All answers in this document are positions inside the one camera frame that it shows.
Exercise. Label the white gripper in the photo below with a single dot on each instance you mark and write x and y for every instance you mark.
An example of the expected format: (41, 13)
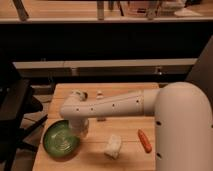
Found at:
(79, 127)

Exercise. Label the green ceramic bowl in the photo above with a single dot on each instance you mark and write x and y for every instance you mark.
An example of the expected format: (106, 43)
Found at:
(58, 141)

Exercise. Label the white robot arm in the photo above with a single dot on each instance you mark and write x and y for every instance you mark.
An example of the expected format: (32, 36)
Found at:
(183, 121)

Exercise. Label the white round object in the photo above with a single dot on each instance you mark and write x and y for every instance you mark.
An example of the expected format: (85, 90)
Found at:
(82, 95)

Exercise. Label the white crumpled cloth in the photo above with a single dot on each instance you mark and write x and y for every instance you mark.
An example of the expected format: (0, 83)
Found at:
(113, 146)

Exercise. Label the orange carrot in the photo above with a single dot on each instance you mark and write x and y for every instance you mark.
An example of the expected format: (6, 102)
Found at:
(144, 141)

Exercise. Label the black office chair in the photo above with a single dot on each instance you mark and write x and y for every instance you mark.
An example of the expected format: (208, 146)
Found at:
(16, 100)

